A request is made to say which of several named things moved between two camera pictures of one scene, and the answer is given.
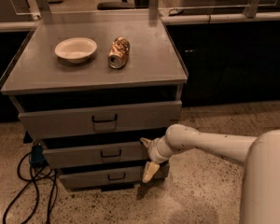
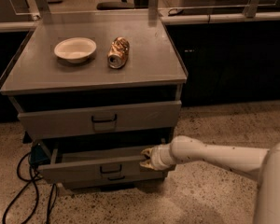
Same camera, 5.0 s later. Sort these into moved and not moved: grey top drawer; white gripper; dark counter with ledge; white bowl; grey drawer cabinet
Moved: white gripper
Not moved: dark counter with ledge; grey top drawer; white bowl; grey drawer cabinet
